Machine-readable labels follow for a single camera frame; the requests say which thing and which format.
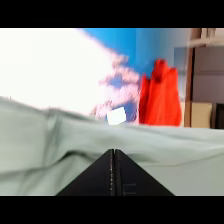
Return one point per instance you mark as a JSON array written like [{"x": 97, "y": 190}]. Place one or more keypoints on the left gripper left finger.
[{"x": 95, "y": 181}]

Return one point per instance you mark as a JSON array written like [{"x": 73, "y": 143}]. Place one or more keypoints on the pale green shirt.
[{"x": 50, "y": 146}]

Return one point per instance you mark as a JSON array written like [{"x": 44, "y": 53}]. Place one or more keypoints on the red garment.
[{"x": 161, "y": 96}]

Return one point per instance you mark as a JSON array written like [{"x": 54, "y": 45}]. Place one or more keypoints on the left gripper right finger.
[{"x": 136, "y": 181}]

